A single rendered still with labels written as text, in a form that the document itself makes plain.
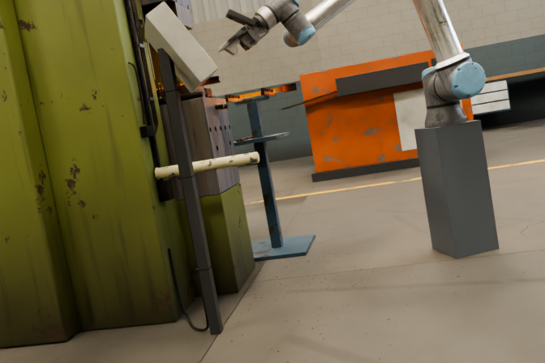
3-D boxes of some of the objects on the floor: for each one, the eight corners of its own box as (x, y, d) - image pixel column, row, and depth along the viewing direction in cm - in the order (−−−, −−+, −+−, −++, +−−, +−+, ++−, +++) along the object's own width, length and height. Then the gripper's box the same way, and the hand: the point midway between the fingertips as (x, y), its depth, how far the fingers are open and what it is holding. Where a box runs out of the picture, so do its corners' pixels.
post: (223, 329, 190) (171, 48, 183) (221, 334, 186) (167, 46, 179) (213, 330, 191) (160, 49, 184) (210, 335, 187) (156, 49, 180)
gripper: (271, 30, 196) (230, 62, 193) (266, 35, 205) (227, 66, 201) (257, 12, 195) (216, 45, 191) (252, 18, 204) (213, 49, 200)
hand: (220, 49), depth 196 cm, fingers closed
